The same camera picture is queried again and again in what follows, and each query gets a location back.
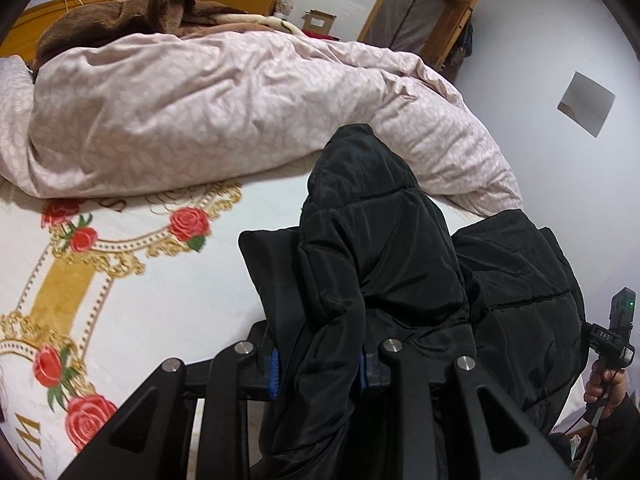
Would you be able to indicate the black hooded puffer jacket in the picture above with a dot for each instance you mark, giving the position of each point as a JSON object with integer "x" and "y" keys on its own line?
{"x": 390, "y": 260}

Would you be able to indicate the dark hanging bag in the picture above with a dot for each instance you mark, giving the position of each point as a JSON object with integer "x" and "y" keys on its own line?
{"x": 461, "y": 45}

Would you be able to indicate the cardboard box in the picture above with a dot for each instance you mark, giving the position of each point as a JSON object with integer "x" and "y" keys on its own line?
{"x": 317, "y": 21}

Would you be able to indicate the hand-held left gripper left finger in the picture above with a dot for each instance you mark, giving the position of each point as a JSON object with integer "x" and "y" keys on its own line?
{"x": 272, "y": 375}

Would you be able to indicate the grey wall patch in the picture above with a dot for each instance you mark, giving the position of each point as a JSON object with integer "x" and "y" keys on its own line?
{"x": 587, "y": 105}

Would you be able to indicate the rose-print bed sheet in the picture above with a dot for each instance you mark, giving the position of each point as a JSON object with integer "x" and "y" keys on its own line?
{"x": 150, "y": 300}

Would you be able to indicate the pink leaf-print duvet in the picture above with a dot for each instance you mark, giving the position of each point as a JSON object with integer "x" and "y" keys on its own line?
{"x": 200, "y": 110}

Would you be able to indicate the cream blanket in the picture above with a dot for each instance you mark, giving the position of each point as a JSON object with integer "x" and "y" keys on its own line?
{"x": 265, "y": 22}

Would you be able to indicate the person's right hand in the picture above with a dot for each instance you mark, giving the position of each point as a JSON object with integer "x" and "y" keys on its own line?
{"x": 607, "y": 392}

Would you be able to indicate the brown fleece blanket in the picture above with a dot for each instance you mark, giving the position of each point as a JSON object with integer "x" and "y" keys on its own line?
{"x": 140, "y": 10}

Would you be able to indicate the person's right forearm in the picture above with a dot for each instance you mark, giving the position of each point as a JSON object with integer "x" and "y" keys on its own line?
{"x": 620, "y": 435}

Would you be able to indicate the orange wooden headboard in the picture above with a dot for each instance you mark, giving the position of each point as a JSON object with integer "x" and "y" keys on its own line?
{"x": 30, "y": 25}

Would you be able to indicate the wooden framed wardrobe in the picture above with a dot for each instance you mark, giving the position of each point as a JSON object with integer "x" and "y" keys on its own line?
{"x": 440, "y": 25}

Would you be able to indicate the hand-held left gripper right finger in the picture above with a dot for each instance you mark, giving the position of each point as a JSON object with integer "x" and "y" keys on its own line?
{"x": 363, "y": 375}

